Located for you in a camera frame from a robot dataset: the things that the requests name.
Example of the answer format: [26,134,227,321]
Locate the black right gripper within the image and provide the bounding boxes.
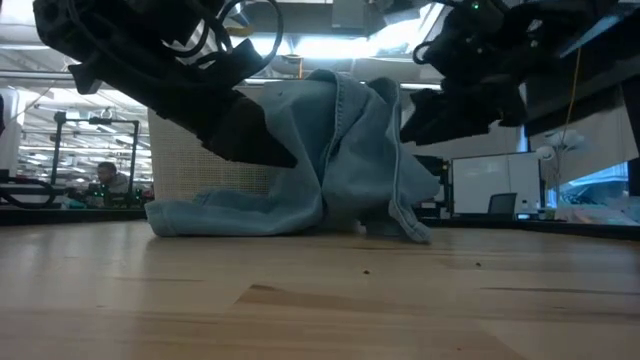
[399,29,529,147]

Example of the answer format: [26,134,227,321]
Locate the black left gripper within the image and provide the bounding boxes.
[67,37,299,169]

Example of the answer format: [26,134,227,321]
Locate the light blue jeans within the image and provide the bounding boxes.
[144,68,441,245]

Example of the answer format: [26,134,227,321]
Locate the white plastic laundry bin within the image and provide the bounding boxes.
[147,83,281,202]

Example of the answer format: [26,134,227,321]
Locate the dark background equipment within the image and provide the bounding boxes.
[414,154,451,221]

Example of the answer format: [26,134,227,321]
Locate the white board panel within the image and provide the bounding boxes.
[449,151,544,217]

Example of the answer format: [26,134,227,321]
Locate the dark background office chair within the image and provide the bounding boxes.
[487,192,519,217]

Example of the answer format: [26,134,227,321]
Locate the white flower lamp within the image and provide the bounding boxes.
[534,128,585,209]

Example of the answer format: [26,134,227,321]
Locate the grey ceiling box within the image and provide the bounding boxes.
[331,0,374,32]

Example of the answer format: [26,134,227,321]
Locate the person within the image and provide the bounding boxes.
[96,161,132,197]

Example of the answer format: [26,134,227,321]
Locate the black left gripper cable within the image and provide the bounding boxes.
[164,0,285,71]

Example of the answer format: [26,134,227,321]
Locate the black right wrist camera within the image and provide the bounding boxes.
[444,0,506,36]

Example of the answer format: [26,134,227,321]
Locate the silver ventilation duct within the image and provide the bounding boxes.
[227,9,251,29]

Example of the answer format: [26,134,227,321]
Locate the yellow cable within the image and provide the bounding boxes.
[563,47,584,132]

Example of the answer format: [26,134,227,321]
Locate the black hose loop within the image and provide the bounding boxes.
[0,177,66,210]

